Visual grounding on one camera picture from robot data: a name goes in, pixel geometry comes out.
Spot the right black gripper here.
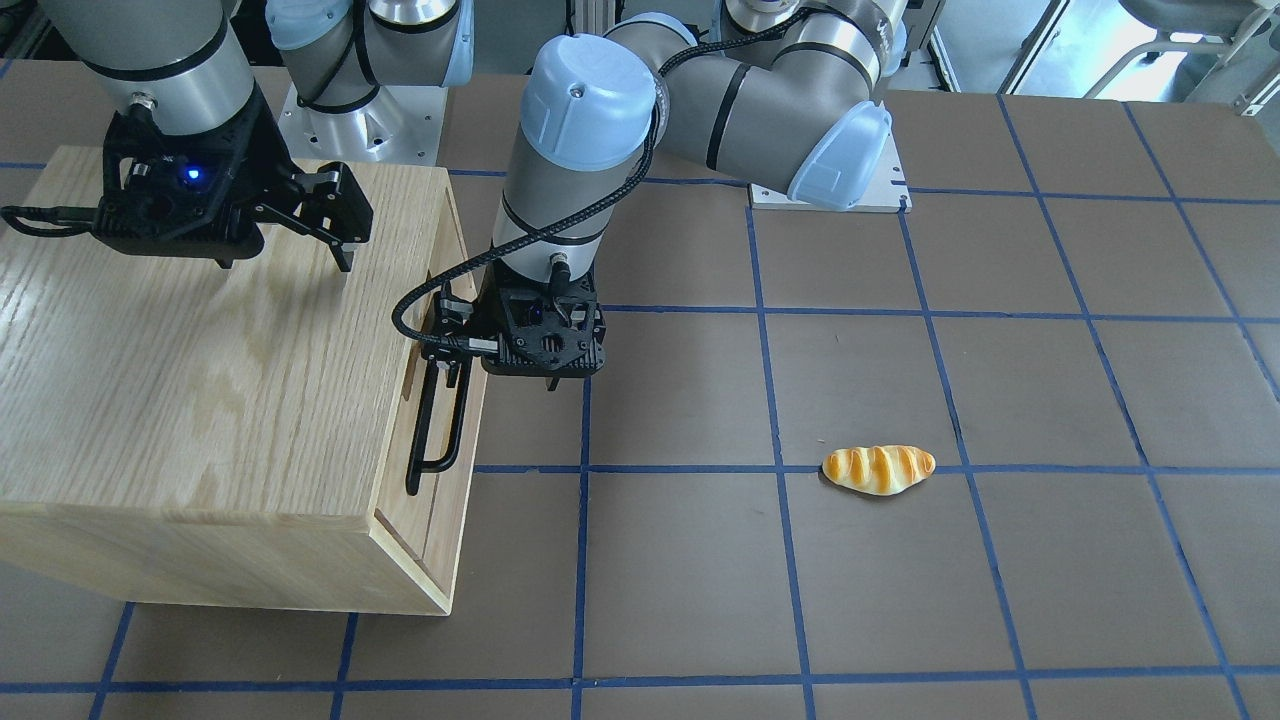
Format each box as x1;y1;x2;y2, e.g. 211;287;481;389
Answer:
90;101;374;273

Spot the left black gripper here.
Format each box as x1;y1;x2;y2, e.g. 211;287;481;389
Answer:
420;268;605;391

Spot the black metal drawer handle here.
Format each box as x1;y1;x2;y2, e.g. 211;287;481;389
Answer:
404;279;479;497

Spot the wooden drawer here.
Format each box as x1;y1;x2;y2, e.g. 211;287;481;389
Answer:
343;164;486;616

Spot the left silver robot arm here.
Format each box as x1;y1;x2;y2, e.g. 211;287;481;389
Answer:
392;1;906;386

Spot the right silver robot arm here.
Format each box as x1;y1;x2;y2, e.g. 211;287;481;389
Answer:
3;1;475;272

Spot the light wooden drawer cabinet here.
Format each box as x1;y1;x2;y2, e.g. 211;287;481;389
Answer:
0;145;492;618

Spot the toy bread roll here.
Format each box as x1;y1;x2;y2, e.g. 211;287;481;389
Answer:
820;445;937;497

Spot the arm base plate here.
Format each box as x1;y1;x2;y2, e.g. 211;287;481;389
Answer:
748;136;913;214
278;86;449;167

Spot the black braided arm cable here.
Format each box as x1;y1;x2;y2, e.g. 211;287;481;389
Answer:
390;0;801;346

